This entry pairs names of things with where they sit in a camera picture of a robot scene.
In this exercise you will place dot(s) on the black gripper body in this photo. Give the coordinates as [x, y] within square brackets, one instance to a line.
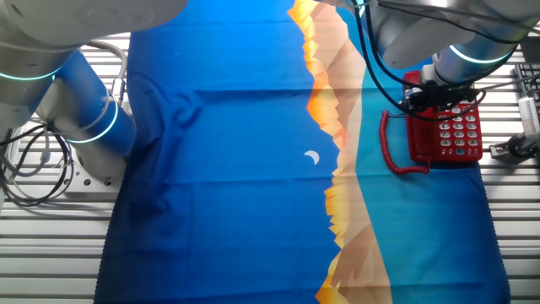
[443, 95]

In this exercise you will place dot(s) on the black keyboard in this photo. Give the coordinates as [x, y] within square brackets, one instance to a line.
[529, 78]

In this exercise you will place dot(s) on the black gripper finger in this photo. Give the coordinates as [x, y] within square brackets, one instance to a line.
[476, 97]
[411, 101]

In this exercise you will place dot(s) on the black rectangular object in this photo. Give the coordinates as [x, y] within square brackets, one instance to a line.
[531, 50]

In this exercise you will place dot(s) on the white device at edge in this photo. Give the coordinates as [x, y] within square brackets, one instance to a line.
[516, 148]

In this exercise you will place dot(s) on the silver camera on stand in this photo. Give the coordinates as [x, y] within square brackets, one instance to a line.
[529, 116]

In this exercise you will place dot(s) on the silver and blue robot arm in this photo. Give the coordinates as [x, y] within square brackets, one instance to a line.
[42, 42]

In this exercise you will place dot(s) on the red telephone base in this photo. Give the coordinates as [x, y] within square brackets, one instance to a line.
[460, 139]

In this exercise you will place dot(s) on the blue landscape print cloth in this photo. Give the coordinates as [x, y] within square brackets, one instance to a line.
[232, 190]

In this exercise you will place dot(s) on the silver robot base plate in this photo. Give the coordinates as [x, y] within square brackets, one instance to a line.
[97, 179]

